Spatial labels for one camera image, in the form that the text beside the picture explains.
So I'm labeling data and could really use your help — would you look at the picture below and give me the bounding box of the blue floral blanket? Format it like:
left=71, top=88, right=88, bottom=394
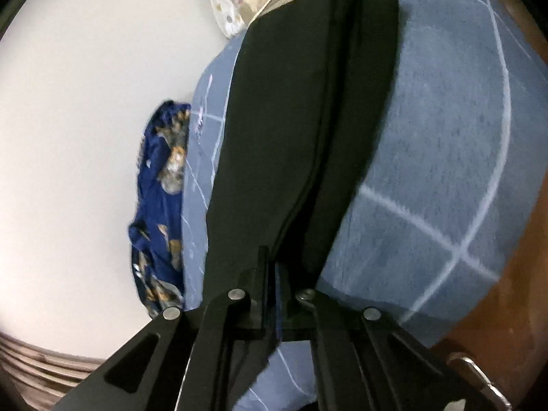
left=128, top=100, right=190, bottom=318

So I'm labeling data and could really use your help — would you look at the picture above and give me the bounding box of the blue grid bed sheet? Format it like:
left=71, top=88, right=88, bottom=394
left=179, top=0, right=541, bottom=411

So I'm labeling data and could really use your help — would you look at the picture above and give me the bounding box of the beige curtain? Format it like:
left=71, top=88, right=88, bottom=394
left=1, top=333, right=104, bottom=410

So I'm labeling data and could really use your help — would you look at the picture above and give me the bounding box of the black pants orange lining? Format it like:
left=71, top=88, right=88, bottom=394
left=202, top=0, right=399, bottom=301

